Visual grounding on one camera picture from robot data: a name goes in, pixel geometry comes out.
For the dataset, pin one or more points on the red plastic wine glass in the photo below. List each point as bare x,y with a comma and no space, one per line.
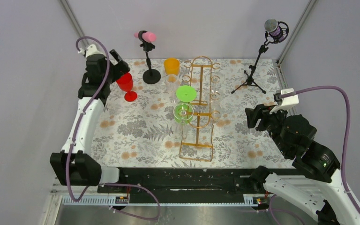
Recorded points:
125,83

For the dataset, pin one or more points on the black stand with pink microphone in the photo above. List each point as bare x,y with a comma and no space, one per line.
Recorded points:
150,76

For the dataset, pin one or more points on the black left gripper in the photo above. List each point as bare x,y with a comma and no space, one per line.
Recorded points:
121,67

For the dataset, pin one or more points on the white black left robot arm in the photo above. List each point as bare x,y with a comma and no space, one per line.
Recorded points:
74,161

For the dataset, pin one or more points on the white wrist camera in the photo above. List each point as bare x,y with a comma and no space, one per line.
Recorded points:
286,99
90,50

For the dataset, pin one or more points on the green plastic wine glass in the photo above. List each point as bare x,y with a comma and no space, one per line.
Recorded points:
186,94

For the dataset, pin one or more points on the gold wire wine glass rack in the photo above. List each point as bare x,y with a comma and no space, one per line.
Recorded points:
198,124

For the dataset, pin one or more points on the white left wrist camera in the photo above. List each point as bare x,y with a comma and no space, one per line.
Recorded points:
90,50

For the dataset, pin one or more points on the yellow plastic wine glass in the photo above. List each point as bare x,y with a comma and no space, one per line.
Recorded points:
172,66

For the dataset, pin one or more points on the tripod stand with purple microphone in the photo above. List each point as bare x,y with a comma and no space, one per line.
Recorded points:
275,32

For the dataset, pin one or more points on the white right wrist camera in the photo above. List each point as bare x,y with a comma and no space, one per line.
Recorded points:
286,99

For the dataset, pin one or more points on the floral patterned tablecloth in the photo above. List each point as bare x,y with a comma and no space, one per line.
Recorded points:
144,133

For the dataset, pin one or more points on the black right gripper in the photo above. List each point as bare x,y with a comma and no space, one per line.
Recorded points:
258,117

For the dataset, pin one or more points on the clear wine glass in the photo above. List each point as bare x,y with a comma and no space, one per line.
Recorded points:
172,84
214,98
183,124
214,79

